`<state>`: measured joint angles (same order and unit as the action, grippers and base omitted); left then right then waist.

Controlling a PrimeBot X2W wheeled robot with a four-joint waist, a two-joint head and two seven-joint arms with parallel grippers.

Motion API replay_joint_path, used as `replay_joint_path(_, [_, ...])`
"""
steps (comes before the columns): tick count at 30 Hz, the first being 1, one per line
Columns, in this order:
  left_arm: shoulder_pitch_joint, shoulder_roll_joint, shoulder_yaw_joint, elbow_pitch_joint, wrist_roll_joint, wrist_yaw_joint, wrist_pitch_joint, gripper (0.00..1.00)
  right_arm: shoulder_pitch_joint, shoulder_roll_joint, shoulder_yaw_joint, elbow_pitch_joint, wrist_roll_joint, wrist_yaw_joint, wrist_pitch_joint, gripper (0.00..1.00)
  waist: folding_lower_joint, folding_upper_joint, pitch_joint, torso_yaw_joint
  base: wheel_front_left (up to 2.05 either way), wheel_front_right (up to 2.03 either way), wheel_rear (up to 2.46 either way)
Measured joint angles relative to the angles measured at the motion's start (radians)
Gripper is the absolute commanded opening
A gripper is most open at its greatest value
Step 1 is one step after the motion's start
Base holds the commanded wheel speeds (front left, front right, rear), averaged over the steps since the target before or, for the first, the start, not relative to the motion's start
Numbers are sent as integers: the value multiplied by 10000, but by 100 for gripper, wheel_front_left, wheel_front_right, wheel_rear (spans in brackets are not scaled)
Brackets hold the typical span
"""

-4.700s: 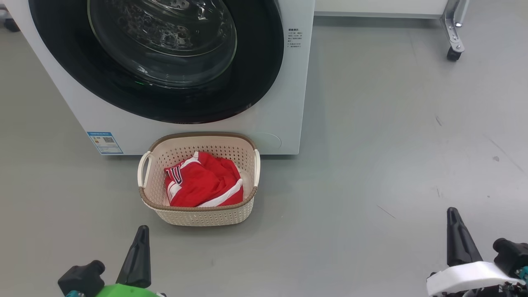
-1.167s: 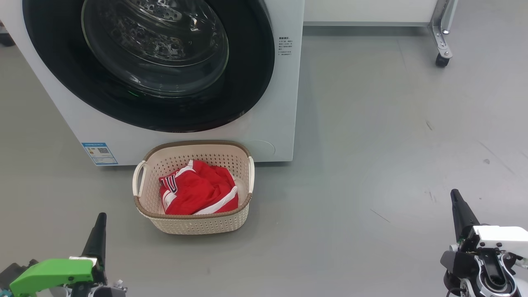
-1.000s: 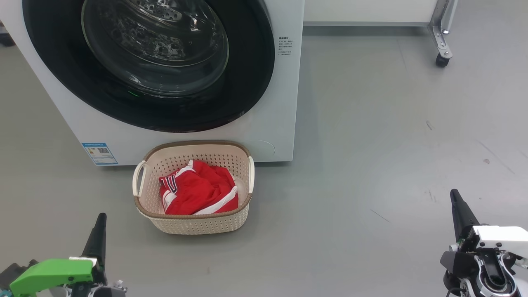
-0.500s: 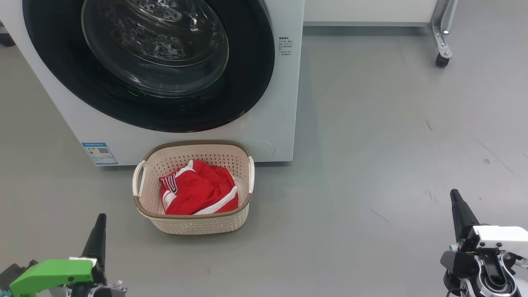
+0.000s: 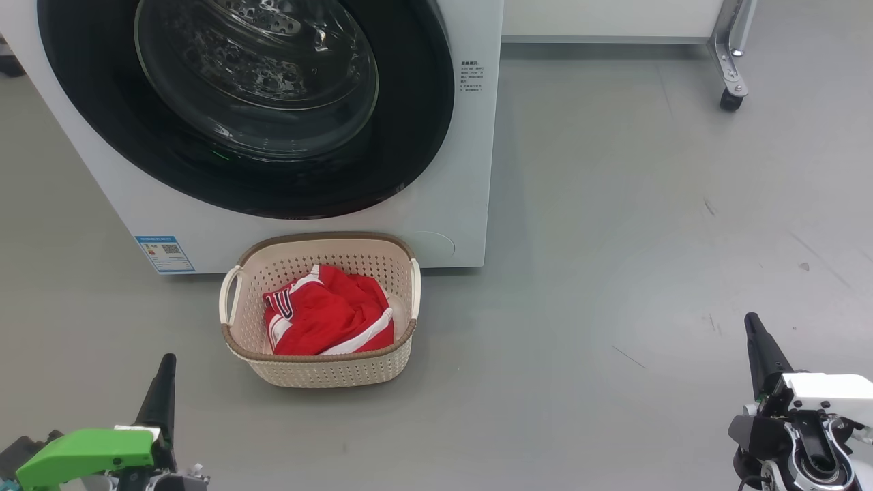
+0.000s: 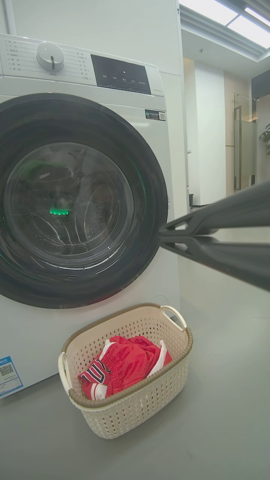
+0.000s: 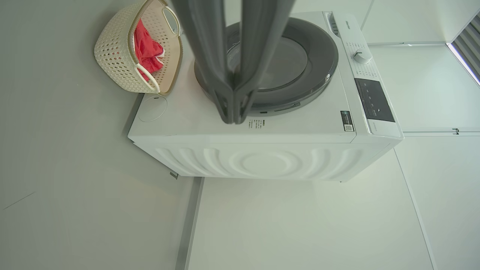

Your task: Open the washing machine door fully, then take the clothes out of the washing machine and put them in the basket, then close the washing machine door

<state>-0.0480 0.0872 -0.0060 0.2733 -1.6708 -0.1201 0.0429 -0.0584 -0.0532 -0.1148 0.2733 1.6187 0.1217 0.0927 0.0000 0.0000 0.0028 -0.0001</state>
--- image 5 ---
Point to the cream perforated laundry basket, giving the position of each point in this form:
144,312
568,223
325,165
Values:
327,372

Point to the metal cabinet leg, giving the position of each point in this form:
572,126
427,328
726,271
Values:
733,48

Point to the white washing machine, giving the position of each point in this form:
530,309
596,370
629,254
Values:
464,170

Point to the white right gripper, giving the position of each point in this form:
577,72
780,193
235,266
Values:
832,395

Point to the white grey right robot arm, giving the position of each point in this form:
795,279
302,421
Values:
757,433

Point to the black caster wheel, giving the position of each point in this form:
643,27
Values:
732,101

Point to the red white-striped garment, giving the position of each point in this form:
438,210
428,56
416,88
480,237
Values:
337,310

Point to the grey text label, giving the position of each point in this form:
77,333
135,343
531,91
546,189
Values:
472,76

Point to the white cabinet panel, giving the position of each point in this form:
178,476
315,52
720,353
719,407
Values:
614,17

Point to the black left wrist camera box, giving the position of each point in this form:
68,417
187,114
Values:
24,453

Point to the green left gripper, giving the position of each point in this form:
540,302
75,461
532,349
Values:
82,453

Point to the blue energy label sticker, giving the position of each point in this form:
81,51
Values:
165,254

